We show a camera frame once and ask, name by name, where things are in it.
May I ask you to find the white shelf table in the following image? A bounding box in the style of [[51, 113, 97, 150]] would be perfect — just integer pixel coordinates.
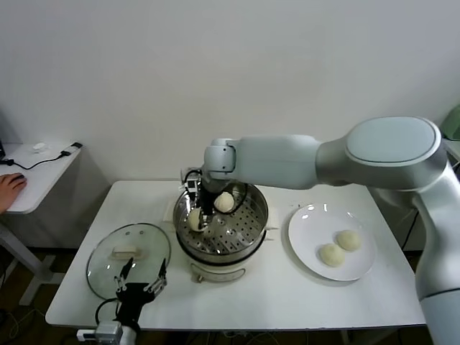
[[443, 138, 460, 162]]

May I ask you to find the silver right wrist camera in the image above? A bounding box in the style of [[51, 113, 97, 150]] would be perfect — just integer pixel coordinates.
[[179, 167, 202, 193]]

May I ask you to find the small silver black device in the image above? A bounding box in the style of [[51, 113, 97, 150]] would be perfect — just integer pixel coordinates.
[[60, 142, 83, 158]]

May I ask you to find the steel steamer basket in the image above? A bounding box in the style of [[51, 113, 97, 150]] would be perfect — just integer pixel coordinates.
[[163, 175, 281, 258]]

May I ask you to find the bare person hand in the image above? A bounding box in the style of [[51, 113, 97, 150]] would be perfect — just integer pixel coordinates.
[[0, 173, 28, 213]]

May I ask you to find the white steamed baozi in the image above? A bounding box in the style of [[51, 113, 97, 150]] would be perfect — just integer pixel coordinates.
[[213, 191, 236, 213], [334, 229, 362, 252], [186, 207, 208, 231], [316, 243, 346, 268]]

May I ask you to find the black power adapter cable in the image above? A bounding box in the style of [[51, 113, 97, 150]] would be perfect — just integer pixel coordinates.
[[401, 206, 421, 252]]

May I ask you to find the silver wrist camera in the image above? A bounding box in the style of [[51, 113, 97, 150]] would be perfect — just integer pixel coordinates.
[[179, 167, 202, 193], [77, 321, 124, 342]]

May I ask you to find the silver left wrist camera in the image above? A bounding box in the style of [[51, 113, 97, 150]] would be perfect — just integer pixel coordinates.
[[77, 321, 124, 342]]

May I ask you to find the white electric cooker base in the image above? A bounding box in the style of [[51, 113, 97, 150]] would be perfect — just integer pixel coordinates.
[[175, 215, 278, 285]]

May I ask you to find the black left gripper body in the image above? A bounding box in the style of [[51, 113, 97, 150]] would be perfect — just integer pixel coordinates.
[[115, 282, 156, 323]]

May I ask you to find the round glass pot lid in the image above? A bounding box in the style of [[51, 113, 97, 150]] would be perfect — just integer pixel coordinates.
[[85, 222, 173, 301]]

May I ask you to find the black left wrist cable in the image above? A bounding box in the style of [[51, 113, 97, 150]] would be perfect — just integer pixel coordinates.
[[94, 298, 121, 324]]

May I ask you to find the white round plate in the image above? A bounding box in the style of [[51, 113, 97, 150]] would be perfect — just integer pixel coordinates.
[[287, 203, 377, 282]]

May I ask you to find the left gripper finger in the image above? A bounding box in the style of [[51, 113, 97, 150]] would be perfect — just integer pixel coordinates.
[[142, 257, 168, 294], [114, 257, 134, 293]]

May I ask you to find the white side desk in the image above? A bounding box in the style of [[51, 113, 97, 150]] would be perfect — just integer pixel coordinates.
[[0, 142, 83, 306]]

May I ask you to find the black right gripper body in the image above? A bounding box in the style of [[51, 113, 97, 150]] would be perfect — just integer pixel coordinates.
[[197, 181, 216, 216]]

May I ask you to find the thin black desk cable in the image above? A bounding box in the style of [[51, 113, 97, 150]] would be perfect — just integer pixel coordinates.
[[0, 152, 71, 170]]

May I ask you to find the pale green appliance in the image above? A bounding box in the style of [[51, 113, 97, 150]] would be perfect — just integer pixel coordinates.
[[444, 107, 460, 140]]

